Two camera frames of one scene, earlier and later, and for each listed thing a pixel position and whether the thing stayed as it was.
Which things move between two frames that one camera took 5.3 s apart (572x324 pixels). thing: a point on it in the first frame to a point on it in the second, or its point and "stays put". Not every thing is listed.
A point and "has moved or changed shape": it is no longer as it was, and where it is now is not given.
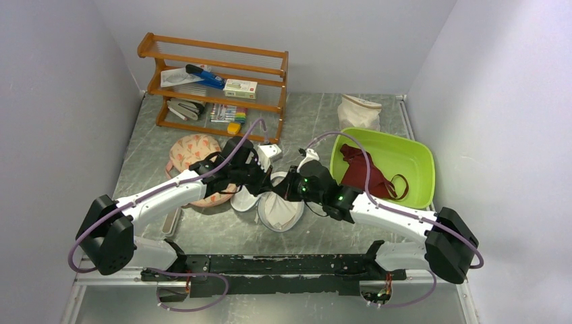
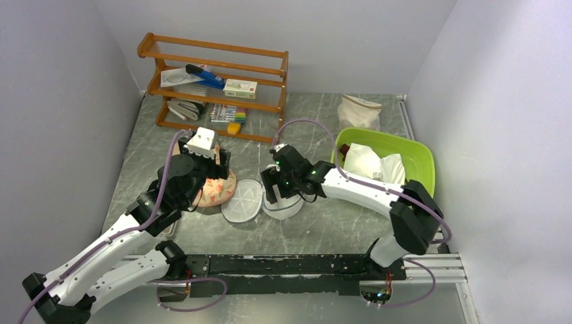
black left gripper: x=264 y=183 to x=217 y=171
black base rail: x=227 y=275 stays put
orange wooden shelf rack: x=217 y=88 stays put
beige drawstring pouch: x=355 y=113 stays put
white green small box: x=241 y=88 stays put
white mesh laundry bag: x=274 y=210 has moved or changed shape
